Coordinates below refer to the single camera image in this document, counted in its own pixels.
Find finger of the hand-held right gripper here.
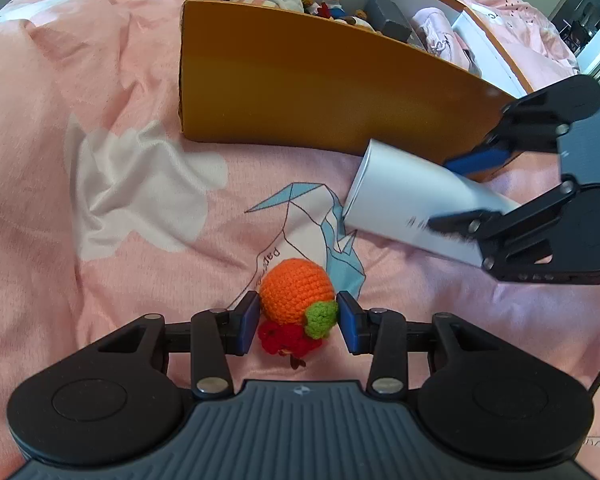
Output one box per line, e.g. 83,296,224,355
442,92,572,177
427,177,581,274

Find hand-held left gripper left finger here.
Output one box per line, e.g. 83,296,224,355
97,291,261,400

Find pink printed blanket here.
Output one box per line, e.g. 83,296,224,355
0,0,600,480

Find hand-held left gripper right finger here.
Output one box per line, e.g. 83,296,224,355
336,291,501,400

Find orange crochet fruit charm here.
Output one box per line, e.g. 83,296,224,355
256,258,339,372

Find brown dog plush toy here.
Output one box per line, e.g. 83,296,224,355
300,0,381,33

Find orange cardboard box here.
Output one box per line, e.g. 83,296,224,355
179,0,536,183

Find dark grey box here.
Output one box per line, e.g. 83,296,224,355
365,0,416,43

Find white paper cup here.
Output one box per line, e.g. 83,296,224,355
342,139,523,268

